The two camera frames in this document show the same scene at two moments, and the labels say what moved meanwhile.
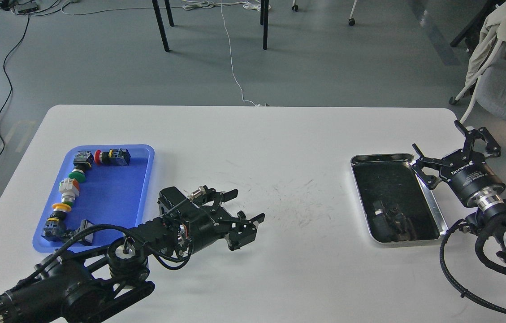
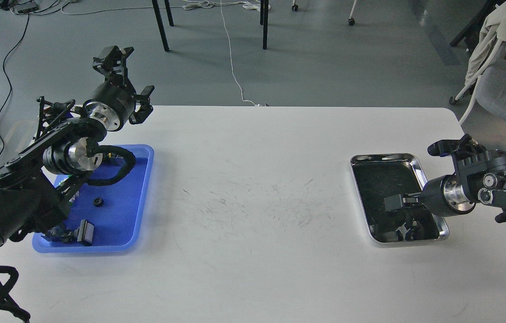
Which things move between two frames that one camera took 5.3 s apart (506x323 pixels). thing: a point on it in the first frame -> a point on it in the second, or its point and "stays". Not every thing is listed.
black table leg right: [264, 9] stays
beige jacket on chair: [500, 24] stays
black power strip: [25, 8] stays
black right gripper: [466, 170] -> [430, 197]
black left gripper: [207, 224] -> [111, 104]
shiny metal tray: [400, 210] stays
